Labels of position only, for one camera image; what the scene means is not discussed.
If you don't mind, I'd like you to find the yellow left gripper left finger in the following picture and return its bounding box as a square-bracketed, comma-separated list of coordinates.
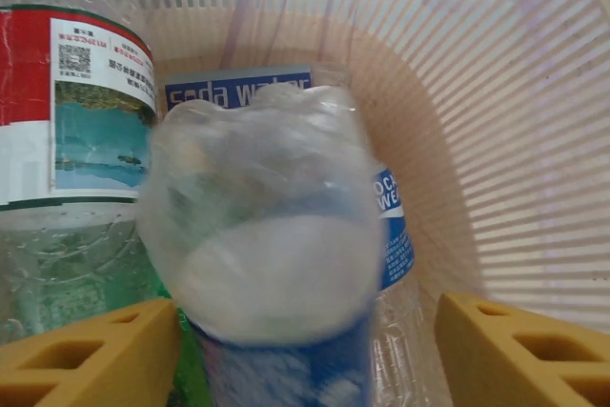
[0, 296, 181, 407]

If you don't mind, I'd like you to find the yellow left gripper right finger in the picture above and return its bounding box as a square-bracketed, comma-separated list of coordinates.
[436, 292, 610, 407]

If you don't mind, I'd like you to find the crushed green bottle white label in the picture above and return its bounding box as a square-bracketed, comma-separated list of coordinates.
[156, 277, 214, 407]

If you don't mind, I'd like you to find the blue label bottle white cap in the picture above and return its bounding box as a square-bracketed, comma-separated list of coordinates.
[366, 158, 425, 407]

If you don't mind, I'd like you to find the clear bottle round logo label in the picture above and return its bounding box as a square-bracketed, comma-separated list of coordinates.
[135, 85, 387, 407]

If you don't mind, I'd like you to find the clear bottle red teal label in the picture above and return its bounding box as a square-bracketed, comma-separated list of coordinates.
[0, 0, 166, 349]

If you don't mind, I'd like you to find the bottle grey blue label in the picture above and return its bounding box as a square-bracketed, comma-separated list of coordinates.
[164, 62, 356, 112]

